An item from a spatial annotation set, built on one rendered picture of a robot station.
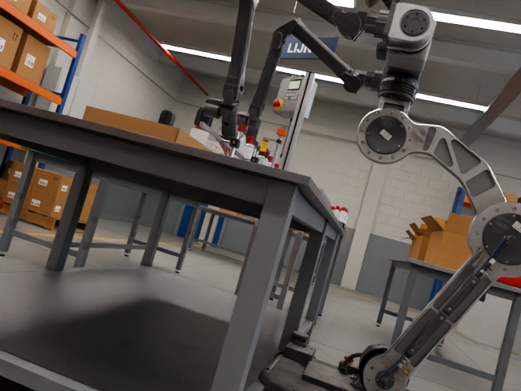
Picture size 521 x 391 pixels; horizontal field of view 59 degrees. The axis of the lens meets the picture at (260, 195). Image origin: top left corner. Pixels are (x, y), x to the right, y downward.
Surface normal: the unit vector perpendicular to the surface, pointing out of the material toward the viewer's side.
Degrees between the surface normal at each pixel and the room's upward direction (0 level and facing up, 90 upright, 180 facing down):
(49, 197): 90
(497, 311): 90
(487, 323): 90
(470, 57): 90
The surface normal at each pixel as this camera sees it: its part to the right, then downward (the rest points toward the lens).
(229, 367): -0.22, -0.13
